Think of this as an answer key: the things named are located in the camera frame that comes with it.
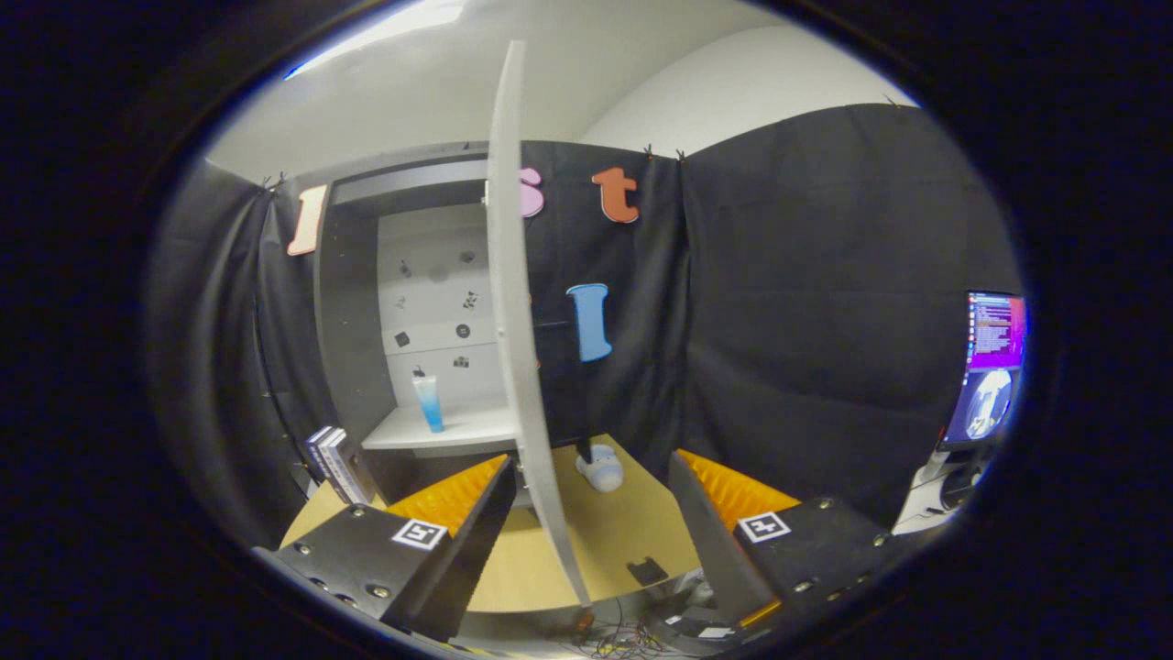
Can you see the computer monitor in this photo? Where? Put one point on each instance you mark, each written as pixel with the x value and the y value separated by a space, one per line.
pixel 994 367

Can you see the small black clip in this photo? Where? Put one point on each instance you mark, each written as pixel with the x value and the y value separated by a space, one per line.
pixel 647 570

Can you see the black backdrop cloth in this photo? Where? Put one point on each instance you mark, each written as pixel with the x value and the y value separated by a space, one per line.
pixel 779 321

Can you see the white side desk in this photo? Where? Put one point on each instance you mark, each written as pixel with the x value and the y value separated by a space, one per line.
pixel 916 513

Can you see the white cabinet shelf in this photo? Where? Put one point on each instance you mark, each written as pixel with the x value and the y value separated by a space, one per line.
pixel 476 423

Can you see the translucent blue bottle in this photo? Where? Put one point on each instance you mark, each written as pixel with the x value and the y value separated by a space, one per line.
pixel 429 408

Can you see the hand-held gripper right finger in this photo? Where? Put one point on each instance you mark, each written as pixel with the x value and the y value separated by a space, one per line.
pixel 706 541

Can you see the black device with white label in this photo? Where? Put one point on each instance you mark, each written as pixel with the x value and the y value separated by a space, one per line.
pixel 687 628

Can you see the small white rounded object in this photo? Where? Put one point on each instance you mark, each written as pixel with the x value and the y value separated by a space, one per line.
pixel 602 469

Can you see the grey cabinet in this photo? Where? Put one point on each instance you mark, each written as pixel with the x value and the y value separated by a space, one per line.
pixel 353 321

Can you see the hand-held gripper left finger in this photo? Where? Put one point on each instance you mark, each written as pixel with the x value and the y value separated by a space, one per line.
pixel 476 541

